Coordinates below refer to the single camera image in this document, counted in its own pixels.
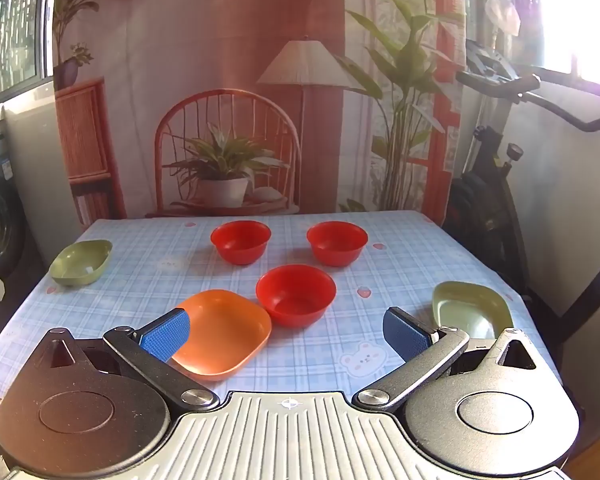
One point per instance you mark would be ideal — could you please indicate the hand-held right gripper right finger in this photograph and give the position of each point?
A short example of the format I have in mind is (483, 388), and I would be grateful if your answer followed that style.
(409, 336)

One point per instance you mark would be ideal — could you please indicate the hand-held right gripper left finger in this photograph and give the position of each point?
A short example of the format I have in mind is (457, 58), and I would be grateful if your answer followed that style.
(166, 334)

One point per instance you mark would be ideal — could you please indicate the red plastic bowl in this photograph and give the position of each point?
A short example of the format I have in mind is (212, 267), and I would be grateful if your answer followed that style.
(241, 241)
(337, 242)
(296, 294)

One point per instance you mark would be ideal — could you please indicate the orange square plate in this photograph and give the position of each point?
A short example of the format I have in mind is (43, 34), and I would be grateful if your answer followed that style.
(225, 336)

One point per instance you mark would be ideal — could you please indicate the olive green square bowl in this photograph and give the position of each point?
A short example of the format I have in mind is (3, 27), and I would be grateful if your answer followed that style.
(467, 310)
(80, 263)

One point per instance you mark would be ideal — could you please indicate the blue plaid tablecloth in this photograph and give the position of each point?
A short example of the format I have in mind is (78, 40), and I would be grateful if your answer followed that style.
(130, 270)

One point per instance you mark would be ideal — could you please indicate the grey washing machine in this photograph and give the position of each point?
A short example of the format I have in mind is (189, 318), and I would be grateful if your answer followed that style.
(0, 210)

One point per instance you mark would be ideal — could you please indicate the black exercise bike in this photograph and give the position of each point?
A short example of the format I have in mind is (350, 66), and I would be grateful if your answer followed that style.
(485, 195)

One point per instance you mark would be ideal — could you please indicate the window with grille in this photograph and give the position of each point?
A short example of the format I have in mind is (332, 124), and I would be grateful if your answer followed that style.
(10, 20)

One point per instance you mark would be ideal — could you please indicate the printed wall cloth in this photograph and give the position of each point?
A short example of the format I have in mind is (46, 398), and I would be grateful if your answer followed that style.
(230, 60)

